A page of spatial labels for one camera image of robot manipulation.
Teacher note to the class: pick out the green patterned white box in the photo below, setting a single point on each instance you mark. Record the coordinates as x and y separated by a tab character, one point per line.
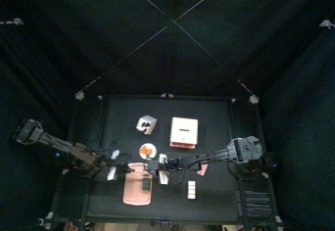
145	183

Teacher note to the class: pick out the white segmented toy block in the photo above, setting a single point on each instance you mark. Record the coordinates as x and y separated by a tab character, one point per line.
190	189

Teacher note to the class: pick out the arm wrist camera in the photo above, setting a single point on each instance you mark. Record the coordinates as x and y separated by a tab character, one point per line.
154	166
121	165

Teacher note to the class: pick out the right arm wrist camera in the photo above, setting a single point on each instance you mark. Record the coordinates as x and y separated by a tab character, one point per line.
154	166

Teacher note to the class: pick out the black printed label sheet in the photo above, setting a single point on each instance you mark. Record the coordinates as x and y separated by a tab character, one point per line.
256	205

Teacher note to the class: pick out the black cloth backdrop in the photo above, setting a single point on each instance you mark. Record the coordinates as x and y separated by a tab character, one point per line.
173	52

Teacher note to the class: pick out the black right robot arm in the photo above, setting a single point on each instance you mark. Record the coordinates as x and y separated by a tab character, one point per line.
217	155

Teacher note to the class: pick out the small white plate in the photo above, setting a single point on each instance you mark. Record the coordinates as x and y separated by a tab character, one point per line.
148	144

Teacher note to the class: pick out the grey frame corner bracket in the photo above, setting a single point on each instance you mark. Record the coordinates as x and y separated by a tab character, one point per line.
17	22
253	99
78	95
325	23

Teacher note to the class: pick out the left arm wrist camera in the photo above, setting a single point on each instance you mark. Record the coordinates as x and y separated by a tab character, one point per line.
121	165

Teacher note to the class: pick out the wooden box with red drawer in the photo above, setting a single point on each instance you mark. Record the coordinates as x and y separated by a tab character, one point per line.
184	129

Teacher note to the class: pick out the black thin frame pole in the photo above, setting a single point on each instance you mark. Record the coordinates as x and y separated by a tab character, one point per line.
168	62

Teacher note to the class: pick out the small pink toy piece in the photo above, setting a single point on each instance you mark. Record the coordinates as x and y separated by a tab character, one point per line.
202	170

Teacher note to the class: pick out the grey pole base bracket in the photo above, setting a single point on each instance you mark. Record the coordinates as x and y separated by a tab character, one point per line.
165	95

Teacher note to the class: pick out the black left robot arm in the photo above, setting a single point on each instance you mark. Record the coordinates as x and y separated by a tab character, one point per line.
56	143

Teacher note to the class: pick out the orange toy food piece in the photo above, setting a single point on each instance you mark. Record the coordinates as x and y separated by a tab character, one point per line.
146	150

